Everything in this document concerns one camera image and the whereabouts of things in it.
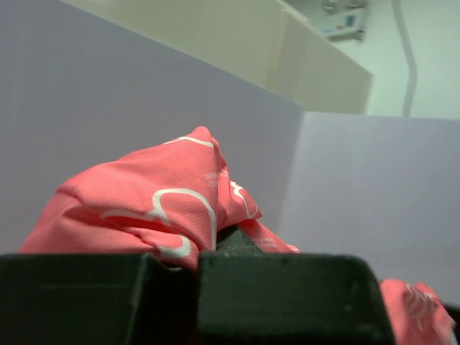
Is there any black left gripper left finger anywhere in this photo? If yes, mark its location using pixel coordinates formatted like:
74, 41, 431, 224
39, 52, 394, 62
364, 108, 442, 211
1, 254, 196, 344

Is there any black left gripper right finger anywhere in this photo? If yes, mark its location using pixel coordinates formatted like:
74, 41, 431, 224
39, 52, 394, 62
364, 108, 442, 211
196, 226, 395, 344

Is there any pink hooded jacket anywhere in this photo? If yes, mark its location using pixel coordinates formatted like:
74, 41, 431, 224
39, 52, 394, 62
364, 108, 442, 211
19, 126, 455, 344

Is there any beige cabinet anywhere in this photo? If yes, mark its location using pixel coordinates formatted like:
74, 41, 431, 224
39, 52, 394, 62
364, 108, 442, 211
73, 1, 373, 114

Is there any white wall pipe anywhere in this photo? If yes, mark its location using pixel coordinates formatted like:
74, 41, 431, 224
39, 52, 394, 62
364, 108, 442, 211
391, 0, 418, 118

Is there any white wall device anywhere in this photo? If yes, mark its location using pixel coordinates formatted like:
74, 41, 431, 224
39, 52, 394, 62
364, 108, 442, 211
319, 1, 369, 42

